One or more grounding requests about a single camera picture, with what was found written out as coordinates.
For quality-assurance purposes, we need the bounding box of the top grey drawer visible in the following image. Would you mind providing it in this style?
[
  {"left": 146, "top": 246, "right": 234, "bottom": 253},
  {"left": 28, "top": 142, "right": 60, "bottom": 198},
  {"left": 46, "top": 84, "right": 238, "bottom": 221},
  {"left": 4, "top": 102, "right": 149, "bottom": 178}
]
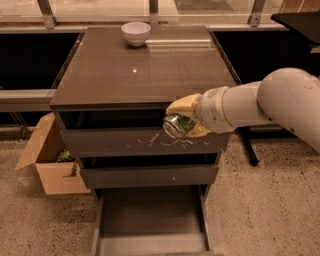
[{"left": 61, "top": 109, "right": 230, "bottom": 158}]

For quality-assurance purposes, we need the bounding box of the bottom grey drawer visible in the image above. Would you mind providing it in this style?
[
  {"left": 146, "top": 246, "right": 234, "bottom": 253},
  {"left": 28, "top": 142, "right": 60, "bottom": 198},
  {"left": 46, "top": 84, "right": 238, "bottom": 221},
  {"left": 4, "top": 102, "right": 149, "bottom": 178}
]
[{"left": 91, "top": 185, "right": 223, "bottom": 256}]

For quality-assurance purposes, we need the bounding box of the open cardboard box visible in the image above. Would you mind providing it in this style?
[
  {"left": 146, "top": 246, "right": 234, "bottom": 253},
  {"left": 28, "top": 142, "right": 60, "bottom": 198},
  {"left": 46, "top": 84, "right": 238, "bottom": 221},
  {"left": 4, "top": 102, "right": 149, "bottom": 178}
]
[{"left": 15, "top": 113, "right": 90, "bottom": 195}]

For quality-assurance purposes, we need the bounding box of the grey drawer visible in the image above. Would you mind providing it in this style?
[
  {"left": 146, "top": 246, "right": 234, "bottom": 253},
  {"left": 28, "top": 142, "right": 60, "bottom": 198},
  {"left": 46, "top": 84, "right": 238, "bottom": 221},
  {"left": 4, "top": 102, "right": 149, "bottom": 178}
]
[
  {"left": 61, "top": 109, "right": 230, "bottom": 158},
  {"left": 91, "top": 185, "right": 223, "bottom": 256},
  {"left": 80, "top": 153, "right": 218, "bottom": 189}
]

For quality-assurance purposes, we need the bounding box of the metal window railing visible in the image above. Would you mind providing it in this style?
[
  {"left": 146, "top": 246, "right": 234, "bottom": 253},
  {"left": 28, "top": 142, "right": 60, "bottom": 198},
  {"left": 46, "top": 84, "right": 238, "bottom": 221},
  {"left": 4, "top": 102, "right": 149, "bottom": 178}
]
[{"left": 0, "top": 0, "right": 320, "bottom": 30}]

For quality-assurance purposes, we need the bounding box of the green can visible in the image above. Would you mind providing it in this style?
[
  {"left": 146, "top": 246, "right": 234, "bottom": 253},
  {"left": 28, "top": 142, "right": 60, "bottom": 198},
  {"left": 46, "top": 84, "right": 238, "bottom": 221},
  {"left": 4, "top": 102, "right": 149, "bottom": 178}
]
[{"left": 163, "top": 114, "right": 198, "bottom": 138}]

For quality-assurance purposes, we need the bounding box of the green item in box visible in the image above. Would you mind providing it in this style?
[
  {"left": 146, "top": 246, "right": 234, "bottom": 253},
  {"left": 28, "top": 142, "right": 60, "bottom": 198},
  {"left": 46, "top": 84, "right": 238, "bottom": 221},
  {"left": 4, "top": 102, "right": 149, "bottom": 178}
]
[{"left": 57, "top": 149, "right": 73, "bottom": 163}]

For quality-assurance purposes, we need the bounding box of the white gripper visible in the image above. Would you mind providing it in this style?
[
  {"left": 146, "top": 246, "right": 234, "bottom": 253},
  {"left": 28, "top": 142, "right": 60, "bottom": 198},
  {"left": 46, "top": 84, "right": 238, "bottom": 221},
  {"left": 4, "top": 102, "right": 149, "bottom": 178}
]
[{"left": 166, "top": 86, "right": 234, "bottom": 138}]

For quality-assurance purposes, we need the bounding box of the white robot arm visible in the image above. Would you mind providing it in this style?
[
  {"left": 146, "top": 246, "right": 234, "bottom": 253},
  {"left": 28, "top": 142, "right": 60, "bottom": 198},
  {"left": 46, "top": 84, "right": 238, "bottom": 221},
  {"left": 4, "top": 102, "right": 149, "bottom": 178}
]
[{"left": 163, "top": 68, "right": 320, "bottom": 152}]

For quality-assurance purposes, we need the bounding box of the grey drawer cabinet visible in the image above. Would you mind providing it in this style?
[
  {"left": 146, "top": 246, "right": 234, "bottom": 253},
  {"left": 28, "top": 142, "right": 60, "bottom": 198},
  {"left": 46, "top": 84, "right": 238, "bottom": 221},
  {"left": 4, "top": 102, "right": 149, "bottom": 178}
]
[{"left": 48, "top": 25, "right": 244, "bottom": 256}]

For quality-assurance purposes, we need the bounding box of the white ceramic bowl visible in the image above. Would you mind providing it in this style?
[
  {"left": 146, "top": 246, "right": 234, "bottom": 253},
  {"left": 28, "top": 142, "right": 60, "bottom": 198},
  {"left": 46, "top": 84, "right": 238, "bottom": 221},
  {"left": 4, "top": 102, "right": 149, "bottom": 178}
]
[{"left": 121, "top": 22, "right": 151, "bottom": 46}]

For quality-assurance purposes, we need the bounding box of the middle grey drawer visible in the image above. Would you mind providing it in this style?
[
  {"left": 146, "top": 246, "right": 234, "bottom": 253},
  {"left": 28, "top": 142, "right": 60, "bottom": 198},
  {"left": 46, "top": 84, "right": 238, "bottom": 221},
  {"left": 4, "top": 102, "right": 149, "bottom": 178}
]
[{"left": 80, "top": 153, "right": 218, "bottom": 189}]

